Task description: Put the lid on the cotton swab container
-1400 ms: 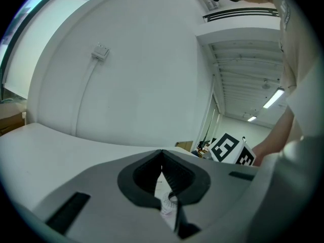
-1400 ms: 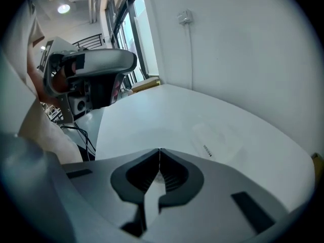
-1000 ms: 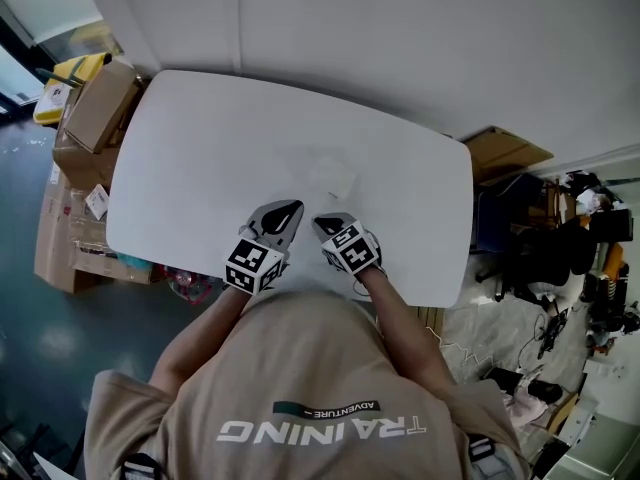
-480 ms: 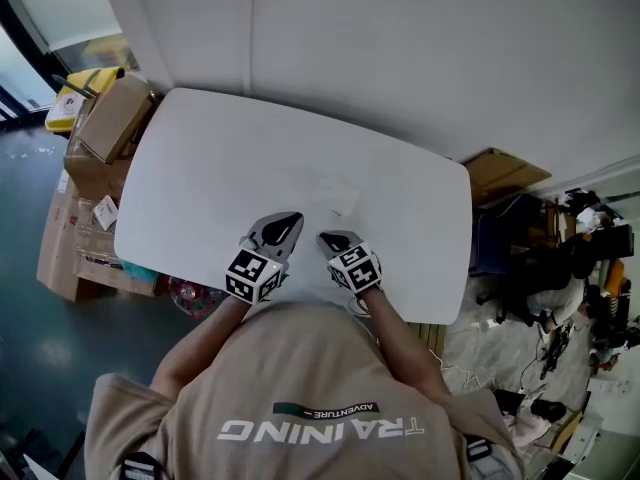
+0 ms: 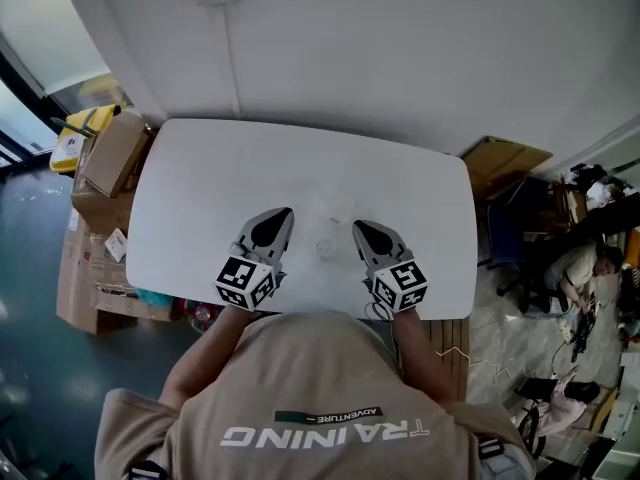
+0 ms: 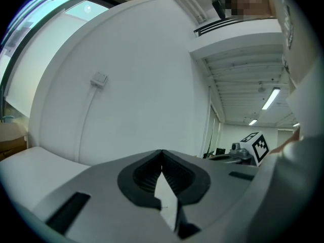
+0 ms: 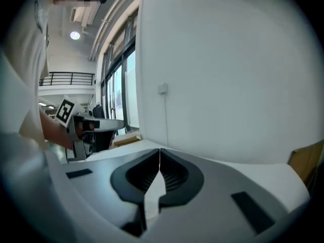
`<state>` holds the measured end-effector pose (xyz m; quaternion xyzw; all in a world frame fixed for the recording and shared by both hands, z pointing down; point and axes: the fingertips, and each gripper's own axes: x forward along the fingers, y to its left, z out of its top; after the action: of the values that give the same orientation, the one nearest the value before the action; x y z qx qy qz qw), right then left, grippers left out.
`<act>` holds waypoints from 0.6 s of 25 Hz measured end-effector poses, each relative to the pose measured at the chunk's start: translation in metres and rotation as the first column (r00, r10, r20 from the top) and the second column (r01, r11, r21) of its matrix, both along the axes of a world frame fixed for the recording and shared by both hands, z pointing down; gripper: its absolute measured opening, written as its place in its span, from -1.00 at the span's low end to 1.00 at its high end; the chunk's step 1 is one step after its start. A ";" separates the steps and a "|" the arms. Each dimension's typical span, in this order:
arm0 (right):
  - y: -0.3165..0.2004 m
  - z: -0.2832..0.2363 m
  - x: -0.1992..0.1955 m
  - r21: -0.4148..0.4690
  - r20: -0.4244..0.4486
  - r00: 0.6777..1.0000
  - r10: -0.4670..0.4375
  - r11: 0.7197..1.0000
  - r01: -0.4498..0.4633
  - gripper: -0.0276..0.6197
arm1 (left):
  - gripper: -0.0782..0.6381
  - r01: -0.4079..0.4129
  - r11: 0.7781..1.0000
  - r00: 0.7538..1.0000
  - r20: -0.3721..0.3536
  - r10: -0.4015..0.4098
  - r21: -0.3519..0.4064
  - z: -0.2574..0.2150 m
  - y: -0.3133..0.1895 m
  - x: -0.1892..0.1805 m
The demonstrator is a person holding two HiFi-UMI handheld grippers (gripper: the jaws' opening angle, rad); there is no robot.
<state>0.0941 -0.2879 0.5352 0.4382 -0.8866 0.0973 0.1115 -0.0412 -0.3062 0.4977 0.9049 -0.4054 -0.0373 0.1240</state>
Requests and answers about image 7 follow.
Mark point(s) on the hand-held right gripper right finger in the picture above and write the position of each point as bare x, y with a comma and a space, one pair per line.
222, 191

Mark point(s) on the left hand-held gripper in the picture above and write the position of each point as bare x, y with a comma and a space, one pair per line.
66, 110

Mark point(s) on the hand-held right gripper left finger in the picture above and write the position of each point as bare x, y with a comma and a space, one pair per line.
96, 183

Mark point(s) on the person's left forearm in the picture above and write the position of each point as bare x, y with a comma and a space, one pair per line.
53, 130

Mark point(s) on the person's left hand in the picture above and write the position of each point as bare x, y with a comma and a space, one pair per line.
79, 129

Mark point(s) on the flat cardboard sheet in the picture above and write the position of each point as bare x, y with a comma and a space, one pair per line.
126, 138

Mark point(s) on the white table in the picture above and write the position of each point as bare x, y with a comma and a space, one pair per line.
265, 172

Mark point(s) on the black balcony railing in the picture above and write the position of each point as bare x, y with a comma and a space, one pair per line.
68, 78

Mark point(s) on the brown cardboard box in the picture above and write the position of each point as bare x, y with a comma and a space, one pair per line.
307, 161

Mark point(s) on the round ceiling light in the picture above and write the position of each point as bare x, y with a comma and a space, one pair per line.
75, 35

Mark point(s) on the white ceiling pipes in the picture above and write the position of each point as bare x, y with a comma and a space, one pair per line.
111, 21

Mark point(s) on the ceiling air vent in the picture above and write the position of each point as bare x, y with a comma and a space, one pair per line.
72, 14

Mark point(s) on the black window frame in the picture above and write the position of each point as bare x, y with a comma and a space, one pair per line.
124, 67

